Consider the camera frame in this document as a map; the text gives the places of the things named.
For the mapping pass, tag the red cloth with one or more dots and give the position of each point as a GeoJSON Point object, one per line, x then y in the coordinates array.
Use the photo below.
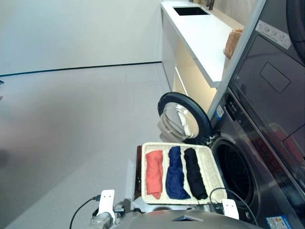
{"type": "Point", "coordinates": [153, 171]}

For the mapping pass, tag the navy blue cloth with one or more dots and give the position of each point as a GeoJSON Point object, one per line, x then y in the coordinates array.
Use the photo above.
{"type": "Point", "coordinates": [175, 174]}

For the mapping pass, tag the black cloth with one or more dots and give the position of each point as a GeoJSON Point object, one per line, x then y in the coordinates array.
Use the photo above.
{"type": "Point", "coordinates": [194, 171]}

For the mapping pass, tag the round washing machine door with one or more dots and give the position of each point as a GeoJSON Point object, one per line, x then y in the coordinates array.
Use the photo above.
{"type": "Point", "coordinates": [181, 114]}

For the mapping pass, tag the pale woven basket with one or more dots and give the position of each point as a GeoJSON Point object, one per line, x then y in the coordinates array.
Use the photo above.
{"type": "Point", "coordinates": [214, 171]}

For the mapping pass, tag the small brown wicker basket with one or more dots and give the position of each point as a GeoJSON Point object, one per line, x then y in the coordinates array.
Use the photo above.
{"type": "Point", "coordinates": [232, 43]}

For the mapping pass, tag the grey washing machine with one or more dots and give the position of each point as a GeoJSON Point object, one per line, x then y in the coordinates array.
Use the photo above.
{"type": "Point", "coordinates": [262, 190]}

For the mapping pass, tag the dark wooden stand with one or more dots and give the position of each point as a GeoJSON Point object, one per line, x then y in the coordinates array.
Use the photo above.
{"type": "Point", "coordinates": [138, 171]}

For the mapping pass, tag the blue washer sticker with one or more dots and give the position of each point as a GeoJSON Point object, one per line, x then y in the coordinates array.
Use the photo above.
{"type": "Point", "coordinates": [220, 114]}

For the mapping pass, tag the white counter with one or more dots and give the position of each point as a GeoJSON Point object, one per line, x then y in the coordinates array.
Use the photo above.
{"type": "Point", "coordinates": [202, 35]}

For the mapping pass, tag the silver robot torso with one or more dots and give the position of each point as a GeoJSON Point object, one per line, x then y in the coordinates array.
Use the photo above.
{"type": "Point", "coordinates": [166, 221]}

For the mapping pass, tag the black sink recess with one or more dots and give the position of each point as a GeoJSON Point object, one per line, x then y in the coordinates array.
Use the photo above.
{"type": "Point", "coordinates": [190, 11]}

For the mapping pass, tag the dark stacked dryer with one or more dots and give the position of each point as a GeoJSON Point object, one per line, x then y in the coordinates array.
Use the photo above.
{"type": "Point", "coordinates": [274, 59]}

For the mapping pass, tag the white instruction label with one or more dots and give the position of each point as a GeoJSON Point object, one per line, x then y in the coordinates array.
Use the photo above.
{"type": "Point", "coordinates": [272, 33]}

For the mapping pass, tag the blue energy label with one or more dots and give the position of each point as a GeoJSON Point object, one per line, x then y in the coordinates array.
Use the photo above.
{"type": "Point", "coordinates": [278, 223]}

